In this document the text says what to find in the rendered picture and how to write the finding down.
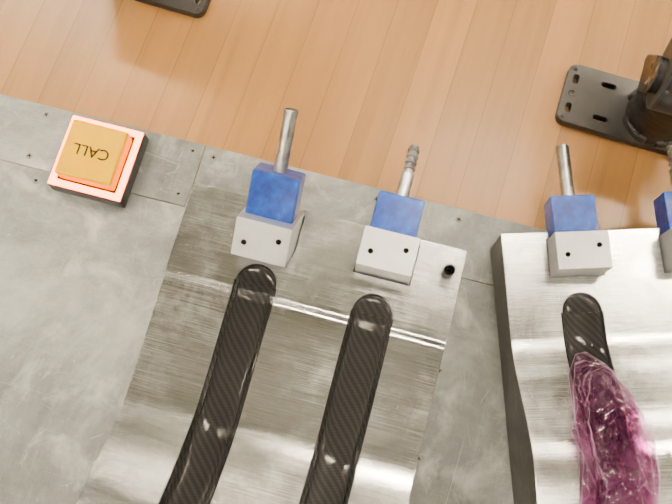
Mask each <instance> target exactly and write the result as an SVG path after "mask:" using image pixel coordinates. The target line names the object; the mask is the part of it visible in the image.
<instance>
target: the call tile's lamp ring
mask: <svg viewBox="0 0 672 504"><path fill-rule="evenodd" d="M75 119H76V120H80V121H84V122H88V123H92V124H96V125H100V126H104V127H108V128H112V129H116V130H120V131H124V132H127V133H129V135H130V136H133V137H135V140H134V143H133V146H132V149H131V151H130V154H129V157H128V160H127V163H126V165H125V168H124V171H123V174H122V177H121V179H120V182H119V185H118V188H117V191H116V193H115V194H114V193H110V192H107V191H103V190H99V189H95V188H91V187H87V186H83V185H79V184H75V183H71V182H68V181H64V180H60V179H56V178H57V174H56V173H55V168H56V165H57V162H58V160H59V157H60V154H61V152H62V149H63V146H64V144H65V141H66V139H67V136H68V133H69V131H70V128H71V125H72V123H73V121H74V120H75ZM143 135H144V133H143V132H139V131H135V130H131V129H127V128H123V127H119V126H115V125H111V124H107V123H103V122H99V121H95V120H91V119H87V118H83V117H79V116H75V115H73V117H72V120H71V122H70V125H69V128H68V130H67V133H66V135H65V138H64V141H63V143H62V146H61V149H60V151H59V154H58V156H57V159H56V162H55V164H54V167H53V170H52V172H51V175H50V177H49V180H48V184H52V185H56V186H60V187H64V188H68V189H72V190H76V191H80V192H83V193H87V194H91V195H95V196H99V197H103V198H107V199H111V200H115V201H118V202H120V200H121V197H122V194H123V191H124V189H125V186H126V183H127V180H128V177H129V174H130V172H131V169H132V166H133V163H134V160H135V158H136V155H137V152H138V149H139V146H140V143H141V141H142V138H143Z"/></svg>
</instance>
